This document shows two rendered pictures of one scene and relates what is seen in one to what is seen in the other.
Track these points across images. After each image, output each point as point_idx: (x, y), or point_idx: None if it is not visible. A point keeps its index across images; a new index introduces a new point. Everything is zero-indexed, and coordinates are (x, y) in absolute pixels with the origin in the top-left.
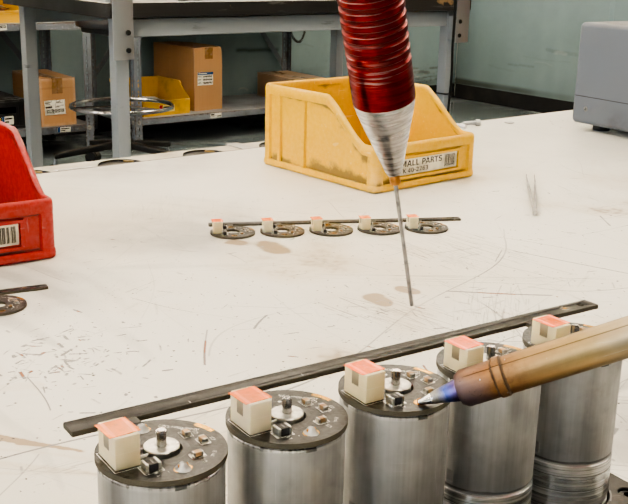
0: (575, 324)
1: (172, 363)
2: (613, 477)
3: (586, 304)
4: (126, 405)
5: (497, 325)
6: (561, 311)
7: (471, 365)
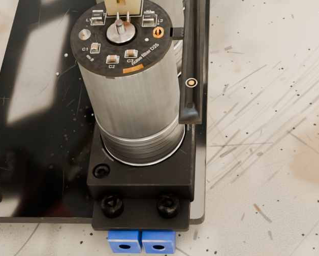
0: (118, 22)
1: None
2: (125, 179)
3: (186, 109)
4: None
5: (192, 2)
6: (186, 73)
7: None
